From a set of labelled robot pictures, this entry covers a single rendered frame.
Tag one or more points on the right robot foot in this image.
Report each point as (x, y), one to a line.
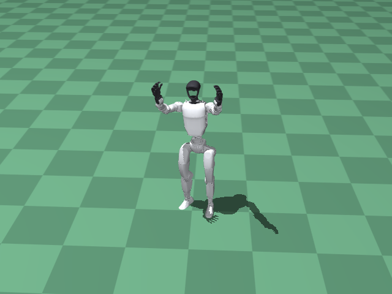
(185, 204)

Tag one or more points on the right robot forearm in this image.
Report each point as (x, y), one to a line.
(161, 106)

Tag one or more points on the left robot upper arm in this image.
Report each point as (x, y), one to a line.
(209, 108)

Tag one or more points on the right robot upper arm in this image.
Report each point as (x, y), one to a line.
(177, 106)

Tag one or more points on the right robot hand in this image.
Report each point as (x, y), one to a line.
(156, 92)

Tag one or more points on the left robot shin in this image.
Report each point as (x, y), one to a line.
(210, 192)

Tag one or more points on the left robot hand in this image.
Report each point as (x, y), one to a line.
(219, 94)

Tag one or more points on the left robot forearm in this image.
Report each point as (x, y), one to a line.
(217, 109)

